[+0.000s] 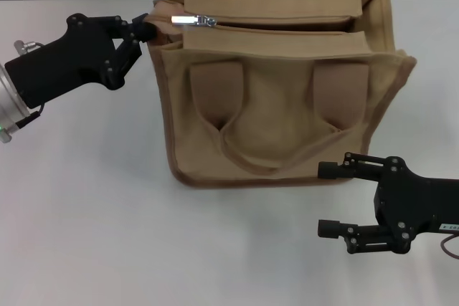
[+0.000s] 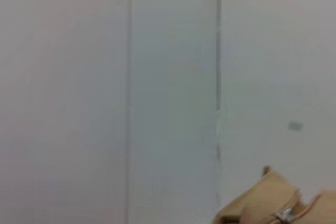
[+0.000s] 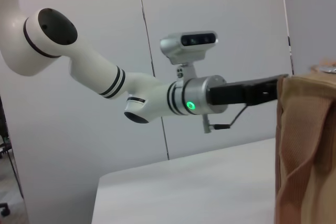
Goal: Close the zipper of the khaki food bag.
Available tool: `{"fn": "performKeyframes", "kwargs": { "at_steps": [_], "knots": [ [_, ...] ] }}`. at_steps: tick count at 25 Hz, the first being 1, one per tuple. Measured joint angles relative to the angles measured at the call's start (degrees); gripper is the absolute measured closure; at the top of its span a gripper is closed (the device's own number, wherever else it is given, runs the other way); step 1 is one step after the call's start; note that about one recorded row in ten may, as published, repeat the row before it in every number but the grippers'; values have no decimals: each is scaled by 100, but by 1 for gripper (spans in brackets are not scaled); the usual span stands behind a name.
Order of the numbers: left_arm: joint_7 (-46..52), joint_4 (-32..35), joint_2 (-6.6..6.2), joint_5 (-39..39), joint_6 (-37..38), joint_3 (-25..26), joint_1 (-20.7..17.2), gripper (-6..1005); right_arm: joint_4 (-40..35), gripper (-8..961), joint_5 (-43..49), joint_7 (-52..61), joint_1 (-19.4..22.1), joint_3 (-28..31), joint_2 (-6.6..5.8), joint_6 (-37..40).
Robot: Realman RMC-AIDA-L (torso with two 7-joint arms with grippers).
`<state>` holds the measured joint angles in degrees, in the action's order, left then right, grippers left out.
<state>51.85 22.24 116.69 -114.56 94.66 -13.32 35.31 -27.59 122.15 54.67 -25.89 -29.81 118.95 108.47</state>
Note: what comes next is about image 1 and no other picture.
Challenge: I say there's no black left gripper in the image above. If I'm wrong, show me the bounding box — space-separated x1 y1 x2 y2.
4 13 157 110

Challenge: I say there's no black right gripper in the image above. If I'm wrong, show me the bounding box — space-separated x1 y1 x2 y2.
316 152 459 255

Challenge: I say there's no silver metal zipper pull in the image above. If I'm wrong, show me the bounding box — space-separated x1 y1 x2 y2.
171 14 218 29

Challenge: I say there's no khaki canvas food bag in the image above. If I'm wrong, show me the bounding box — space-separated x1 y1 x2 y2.
148 0 418 189

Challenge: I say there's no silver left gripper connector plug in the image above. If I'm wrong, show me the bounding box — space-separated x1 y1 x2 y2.
14 39 45 54

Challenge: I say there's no thin brown right gripper cable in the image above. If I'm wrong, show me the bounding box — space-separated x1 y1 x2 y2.
440 233 459 261

